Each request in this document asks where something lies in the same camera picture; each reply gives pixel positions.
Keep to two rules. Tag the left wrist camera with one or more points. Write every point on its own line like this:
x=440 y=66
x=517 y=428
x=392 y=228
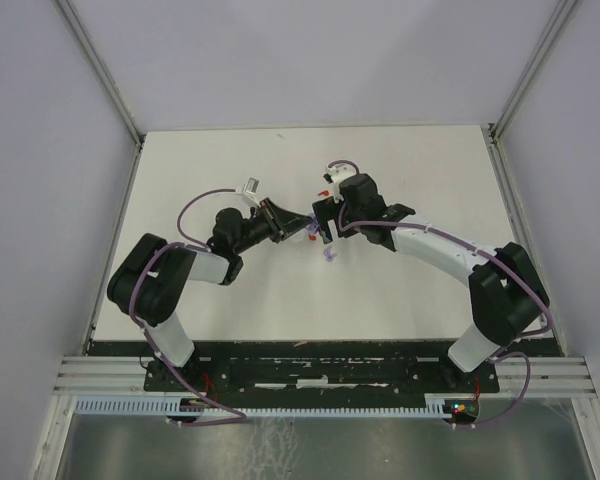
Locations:
x=248 y=192

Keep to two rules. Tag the aluminium frame post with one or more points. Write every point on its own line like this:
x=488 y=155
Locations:
x=559 y=20
x=77 y=28

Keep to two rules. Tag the lavender round charging case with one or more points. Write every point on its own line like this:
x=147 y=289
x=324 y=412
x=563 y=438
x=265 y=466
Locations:
x=313 y=228

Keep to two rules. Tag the right aluminium frame post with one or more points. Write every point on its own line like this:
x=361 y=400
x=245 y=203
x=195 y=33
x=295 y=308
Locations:
x=559 y=20

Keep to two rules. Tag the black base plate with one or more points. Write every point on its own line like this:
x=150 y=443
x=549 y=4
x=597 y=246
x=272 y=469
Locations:
x=330 y=349

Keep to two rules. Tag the left aluminium frame post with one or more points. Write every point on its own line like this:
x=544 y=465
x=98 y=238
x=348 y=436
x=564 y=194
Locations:
x=77 y=28

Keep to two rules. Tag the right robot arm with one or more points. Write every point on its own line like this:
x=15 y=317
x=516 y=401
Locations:
x=506 y=293

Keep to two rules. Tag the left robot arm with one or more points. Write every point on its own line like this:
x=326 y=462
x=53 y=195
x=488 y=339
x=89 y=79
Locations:
x=148 y=284

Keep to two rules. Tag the front aluminium rail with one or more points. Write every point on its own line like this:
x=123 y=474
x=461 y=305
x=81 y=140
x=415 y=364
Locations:
x=540 y=377

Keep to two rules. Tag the lavender earbud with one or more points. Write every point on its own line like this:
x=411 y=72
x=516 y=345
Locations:
x=329 y=254

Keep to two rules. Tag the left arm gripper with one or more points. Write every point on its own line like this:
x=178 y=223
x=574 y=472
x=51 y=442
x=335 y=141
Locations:
x=283 y=223

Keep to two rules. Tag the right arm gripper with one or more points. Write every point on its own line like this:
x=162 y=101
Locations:
x=326 y=210

